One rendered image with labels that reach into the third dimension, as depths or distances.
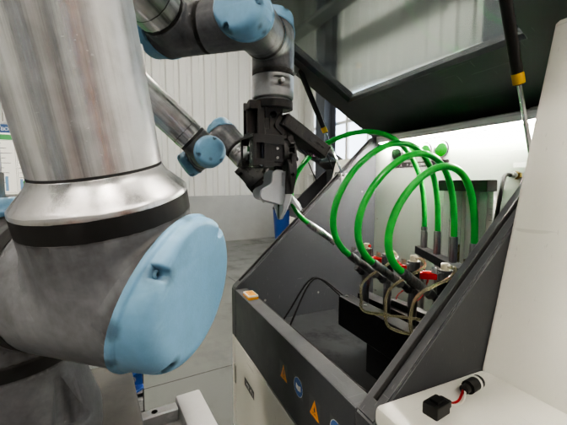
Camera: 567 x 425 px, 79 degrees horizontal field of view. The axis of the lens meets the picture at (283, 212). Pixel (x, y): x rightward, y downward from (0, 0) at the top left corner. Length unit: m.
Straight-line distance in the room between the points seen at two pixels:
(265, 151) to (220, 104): 7.10
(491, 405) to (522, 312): 0.15
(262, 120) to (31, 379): 0.46
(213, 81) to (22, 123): 7.56
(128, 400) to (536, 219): 0.62
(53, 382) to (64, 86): 0.26
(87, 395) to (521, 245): 0.62
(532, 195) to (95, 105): 0.61
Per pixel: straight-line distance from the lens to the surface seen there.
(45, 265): 0.25
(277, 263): 1.13
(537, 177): 0.68
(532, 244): 0.66
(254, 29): 0.54
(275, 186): 0.61
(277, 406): 0.90
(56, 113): 0.23
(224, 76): 7.90
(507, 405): 0.62
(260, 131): 0.61
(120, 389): 0.50
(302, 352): 0.73
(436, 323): 0.60
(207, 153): 0.84
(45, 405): 0.39
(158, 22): 0.57
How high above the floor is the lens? 1.28
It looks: 5 degrees down
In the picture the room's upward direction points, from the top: straight up
